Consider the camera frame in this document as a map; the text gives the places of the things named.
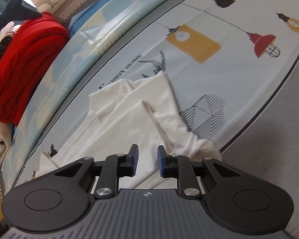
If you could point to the dark star-print folded quilt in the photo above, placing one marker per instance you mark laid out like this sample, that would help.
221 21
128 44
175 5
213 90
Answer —
4 48

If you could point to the white t-shirt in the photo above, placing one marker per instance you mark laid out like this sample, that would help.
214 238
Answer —
119 119

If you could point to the red folded blanket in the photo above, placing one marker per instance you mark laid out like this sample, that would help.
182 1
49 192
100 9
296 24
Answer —
27 62

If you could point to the cream folded blanket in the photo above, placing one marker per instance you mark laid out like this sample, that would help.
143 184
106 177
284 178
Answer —
0 139

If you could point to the dark blue shark plush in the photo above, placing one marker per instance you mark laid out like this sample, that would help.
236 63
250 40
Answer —
15 12

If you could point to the light blue patterned blanket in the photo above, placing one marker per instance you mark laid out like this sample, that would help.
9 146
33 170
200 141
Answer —
65 72

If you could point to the blue sheet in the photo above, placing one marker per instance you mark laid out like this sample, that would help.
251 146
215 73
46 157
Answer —
94 12

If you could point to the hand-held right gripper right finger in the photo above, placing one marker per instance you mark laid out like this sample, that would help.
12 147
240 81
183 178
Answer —
162 161

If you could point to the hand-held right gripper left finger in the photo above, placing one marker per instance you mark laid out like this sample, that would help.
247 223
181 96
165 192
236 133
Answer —
134 161

